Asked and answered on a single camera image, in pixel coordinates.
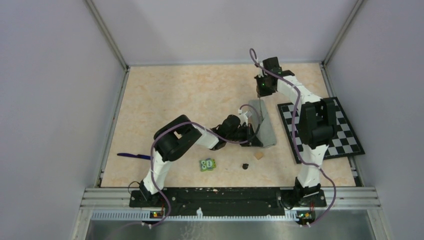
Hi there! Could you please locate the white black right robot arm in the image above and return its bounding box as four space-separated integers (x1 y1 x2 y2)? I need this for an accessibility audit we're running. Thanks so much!
253 57 337 206

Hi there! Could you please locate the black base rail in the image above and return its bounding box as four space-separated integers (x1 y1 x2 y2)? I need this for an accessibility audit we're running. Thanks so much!
129 187 327 217

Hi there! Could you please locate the green owl toy block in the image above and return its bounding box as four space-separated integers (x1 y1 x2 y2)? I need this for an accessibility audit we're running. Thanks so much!
199 158 217 172

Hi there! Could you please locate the blue pen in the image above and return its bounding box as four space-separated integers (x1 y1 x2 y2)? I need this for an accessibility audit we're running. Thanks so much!
116 152 151 160

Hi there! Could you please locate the black white checkerboard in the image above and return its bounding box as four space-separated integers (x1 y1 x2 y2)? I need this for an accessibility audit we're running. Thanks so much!
277 97 365 164

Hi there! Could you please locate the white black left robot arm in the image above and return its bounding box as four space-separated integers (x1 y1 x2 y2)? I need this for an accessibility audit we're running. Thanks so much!
139 114 263 207

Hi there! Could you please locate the aluminium frame rail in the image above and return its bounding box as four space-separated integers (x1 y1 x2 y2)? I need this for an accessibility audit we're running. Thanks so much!
80 187 381 223

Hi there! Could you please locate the grey-green cloth napkin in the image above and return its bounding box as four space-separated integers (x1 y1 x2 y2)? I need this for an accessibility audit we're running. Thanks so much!
248 99 277 148

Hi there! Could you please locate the small tan wooden block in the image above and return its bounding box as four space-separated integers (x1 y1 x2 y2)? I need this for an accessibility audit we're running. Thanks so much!
254 151 264 160

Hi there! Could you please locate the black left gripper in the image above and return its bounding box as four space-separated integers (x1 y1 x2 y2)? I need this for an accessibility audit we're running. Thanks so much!
225 123 263 147

